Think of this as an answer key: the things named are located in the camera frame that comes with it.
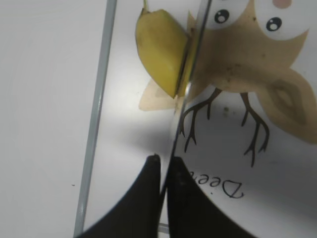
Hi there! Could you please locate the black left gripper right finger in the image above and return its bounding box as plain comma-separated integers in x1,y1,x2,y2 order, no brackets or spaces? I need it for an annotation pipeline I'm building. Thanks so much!
166,157,254,238

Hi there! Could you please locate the yellow banana end piece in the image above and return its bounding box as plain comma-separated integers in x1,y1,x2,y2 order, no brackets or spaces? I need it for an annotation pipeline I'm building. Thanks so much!
135,0,189,98

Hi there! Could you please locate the white-handled kitchen knife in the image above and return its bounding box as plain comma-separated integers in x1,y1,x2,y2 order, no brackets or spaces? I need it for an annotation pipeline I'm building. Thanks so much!
160,0,212,197

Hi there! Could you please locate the white deer cutting board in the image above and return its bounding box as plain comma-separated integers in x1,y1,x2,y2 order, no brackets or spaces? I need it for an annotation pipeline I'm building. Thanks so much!
83,0,317,238

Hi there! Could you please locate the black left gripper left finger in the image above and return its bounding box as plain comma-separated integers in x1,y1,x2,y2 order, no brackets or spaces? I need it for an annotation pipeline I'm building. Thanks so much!
78,154,161,238

